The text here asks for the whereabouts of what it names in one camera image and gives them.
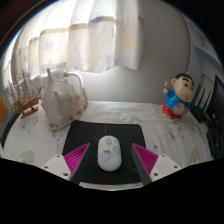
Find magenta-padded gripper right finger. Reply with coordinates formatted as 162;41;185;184
131;143;184;186

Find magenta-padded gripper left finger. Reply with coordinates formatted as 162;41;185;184
41;143;91;186

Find white cartoon-print computer mouse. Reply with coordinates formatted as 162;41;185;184
97;134;122;172

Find black mouse pad green lines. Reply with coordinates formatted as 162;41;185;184
61;119;148;185

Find white printed tablecloth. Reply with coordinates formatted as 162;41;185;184
0;99;214;191

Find large white conch shell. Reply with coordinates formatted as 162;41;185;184
40;67;89;131

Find cartoon boy figure clock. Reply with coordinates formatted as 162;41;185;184
162;72;196;120

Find wooden model sailing ship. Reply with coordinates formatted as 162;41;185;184
7;69;44;120

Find black box device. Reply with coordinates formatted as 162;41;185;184
206;123;224;160

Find black keyboard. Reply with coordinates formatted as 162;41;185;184
0;109;18;148

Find orange wooden chair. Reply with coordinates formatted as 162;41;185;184
0;97;8;126

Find white sheer curtain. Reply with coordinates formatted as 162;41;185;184
3;0;146;88

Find white wall shelf unit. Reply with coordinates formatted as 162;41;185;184
186;16;222;78

